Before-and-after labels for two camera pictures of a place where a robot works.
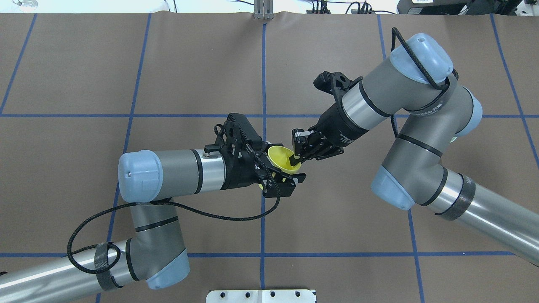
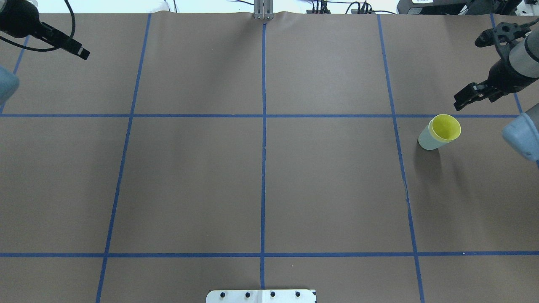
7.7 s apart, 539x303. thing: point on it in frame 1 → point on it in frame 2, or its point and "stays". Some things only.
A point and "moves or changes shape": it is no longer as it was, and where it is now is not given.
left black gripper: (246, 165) → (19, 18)
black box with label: (455, 7) stays
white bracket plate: (261, 296) stays
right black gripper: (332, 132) → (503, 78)
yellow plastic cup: (279, 158) moves or changes shape
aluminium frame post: (263, 9) stays
